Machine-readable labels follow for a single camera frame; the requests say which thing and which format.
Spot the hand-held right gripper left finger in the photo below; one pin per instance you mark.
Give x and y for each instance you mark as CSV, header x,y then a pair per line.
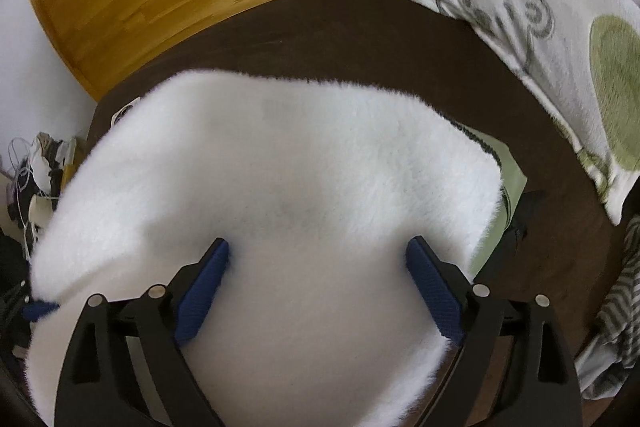
x,y
202,292

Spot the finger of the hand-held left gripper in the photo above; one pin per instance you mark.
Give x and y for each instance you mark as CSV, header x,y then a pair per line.
x,y
40,309

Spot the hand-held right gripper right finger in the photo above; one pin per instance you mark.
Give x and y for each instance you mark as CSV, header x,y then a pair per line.
x,y
432,292

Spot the white fluffy garment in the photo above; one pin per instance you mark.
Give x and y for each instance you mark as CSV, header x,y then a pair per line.
x,y
300,187

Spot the black cloth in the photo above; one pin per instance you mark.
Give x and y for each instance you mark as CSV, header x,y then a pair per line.
x,y
525,212

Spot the green cloth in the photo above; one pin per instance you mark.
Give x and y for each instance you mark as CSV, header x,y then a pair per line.
x,y
511,179

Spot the grey striped garment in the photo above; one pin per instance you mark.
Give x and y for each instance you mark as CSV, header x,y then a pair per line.
x,y
615,307

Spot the white pillow with green patches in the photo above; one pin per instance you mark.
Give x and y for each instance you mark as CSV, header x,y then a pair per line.
x,y
550,57

